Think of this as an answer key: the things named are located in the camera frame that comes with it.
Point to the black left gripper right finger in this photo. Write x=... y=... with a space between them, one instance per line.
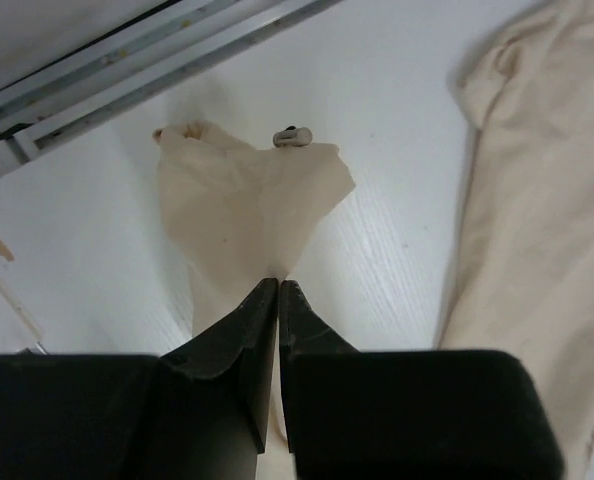
x=426 y=414

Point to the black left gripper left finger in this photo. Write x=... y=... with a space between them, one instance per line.
x=198 y=412

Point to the left aluminium table rail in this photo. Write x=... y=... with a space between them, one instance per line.
x=132 y=63

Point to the beige cargo trousers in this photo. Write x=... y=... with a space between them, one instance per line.
x=462 y=215

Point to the grey drawstring toggle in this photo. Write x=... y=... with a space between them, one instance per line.
x=292 y=137

